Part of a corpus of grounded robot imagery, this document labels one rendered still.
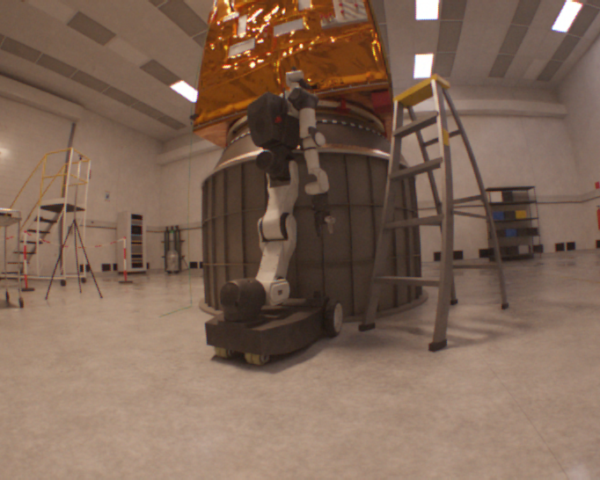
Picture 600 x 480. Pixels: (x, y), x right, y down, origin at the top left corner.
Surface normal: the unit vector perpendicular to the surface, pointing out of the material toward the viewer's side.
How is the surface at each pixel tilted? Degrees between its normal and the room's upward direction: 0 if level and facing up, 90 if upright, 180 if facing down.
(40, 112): 90
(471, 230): 90
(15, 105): 90
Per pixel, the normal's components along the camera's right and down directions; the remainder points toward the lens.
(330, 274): 0.04, -0.06
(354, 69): -0.34, -0.02
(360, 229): 0.26, -0.07
